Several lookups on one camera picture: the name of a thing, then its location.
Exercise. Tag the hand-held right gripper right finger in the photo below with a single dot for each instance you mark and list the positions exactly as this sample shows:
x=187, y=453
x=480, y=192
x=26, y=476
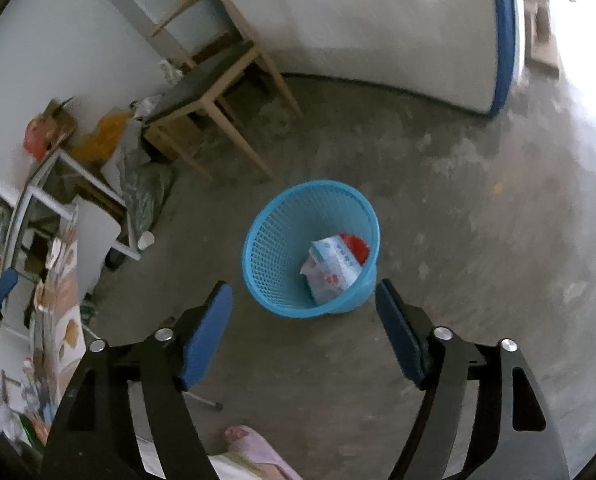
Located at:
x=400, y=340

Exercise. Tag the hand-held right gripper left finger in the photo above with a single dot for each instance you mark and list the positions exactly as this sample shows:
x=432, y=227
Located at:
x=210, y=335

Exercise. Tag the white pink printed packet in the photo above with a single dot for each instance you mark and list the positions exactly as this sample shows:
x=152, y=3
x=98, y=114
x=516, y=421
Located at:
x=330, y=272

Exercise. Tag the blue plastic basket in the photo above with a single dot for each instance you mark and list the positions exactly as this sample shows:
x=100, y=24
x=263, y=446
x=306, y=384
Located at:
x=273, y=260

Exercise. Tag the red packet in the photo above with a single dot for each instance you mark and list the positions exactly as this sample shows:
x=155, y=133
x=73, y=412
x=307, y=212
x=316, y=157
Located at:
x=355, y=247

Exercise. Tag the patterned folding table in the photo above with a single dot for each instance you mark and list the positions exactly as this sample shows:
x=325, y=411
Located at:
x=70, y=332

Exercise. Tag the white shelf table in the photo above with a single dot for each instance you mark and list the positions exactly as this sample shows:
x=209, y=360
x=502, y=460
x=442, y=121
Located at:
x=52, y=201

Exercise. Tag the pink slipper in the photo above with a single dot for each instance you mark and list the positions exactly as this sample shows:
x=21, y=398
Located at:
x=248, y=440

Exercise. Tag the white paper cup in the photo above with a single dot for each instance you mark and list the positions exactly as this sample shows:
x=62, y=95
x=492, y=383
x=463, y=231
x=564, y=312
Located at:
x=146, y=241

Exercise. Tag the red plastic bag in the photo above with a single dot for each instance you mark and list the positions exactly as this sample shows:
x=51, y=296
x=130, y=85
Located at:
x=35, y=137

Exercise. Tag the cardboard box on shelf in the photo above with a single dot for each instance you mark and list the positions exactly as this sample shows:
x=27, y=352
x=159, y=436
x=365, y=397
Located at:
x=61, y=120

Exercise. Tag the grey woven sack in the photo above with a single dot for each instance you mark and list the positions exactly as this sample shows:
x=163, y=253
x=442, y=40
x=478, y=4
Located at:
x=145, y=185

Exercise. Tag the yellow plastic bag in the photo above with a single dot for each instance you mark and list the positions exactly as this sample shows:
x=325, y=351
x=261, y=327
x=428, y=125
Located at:
x=102, y=137

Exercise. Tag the white plastic bag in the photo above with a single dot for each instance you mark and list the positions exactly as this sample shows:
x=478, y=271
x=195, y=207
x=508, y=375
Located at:
x=141, y=108

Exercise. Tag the wooden chair with dark seat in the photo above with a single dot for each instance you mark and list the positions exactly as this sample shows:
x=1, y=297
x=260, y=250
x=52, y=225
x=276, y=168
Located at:
x=202, y=85

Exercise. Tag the white green printed bag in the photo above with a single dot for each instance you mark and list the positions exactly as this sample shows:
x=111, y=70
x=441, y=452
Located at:
x=170, y=70

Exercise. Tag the white mattress with blue edge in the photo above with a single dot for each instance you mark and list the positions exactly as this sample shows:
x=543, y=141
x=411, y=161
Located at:
x=378, y=25

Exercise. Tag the wooden furniture piece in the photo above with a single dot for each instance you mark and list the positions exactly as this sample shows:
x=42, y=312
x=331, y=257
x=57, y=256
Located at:
x=540, y=35

